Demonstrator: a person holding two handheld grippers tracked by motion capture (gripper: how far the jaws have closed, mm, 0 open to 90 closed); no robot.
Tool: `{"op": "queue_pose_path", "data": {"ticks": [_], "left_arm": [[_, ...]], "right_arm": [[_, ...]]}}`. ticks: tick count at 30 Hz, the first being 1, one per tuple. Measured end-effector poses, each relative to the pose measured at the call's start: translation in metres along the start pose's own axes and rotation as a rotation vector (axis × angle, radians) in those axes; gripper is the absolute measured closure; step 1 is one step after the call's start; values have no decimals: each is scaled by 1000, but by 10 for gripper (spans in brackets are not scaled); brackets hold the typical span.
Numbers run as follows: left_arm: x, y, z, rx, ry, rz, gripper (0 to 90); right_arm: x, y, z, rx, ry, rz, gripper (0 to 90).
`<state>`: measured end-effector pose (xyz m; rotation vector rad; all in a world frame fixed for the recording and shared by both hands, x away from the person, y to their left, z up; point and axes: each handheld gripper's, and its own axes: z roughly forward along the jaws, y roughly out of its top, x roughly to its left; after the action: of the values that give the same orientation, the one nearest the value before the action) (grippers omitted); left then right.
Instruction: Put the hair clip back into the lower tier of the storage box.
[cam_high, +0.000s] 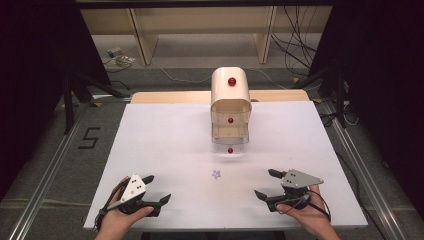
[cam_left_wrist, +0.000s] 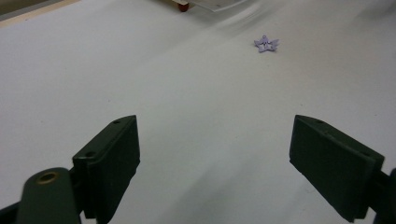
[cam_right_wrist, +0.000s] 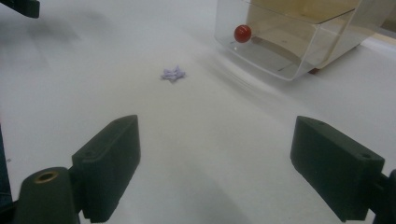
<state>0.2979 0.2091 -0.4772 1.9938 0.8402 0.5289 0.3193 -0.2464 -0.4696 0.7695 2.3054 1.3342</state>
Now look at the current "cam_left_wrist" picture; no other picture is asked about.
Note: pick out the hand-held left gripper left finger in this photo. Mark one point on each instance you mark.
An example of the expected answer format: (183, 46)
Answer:
(109, 168)

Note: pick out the small red round object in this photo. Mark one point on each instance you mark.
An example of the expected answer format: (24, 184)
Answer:
(183, 6)

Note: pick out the purple star-shaped hair clip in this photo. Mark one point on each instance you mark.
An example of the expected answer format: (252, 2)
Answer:
(266, 44)

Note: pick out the clear plastic container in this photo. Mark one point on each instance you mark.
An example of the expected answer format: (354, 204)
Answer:
(214, 3)

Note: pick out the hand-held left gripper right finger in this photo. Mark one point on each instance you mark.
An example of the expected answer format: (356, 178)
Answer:
(333, 168)

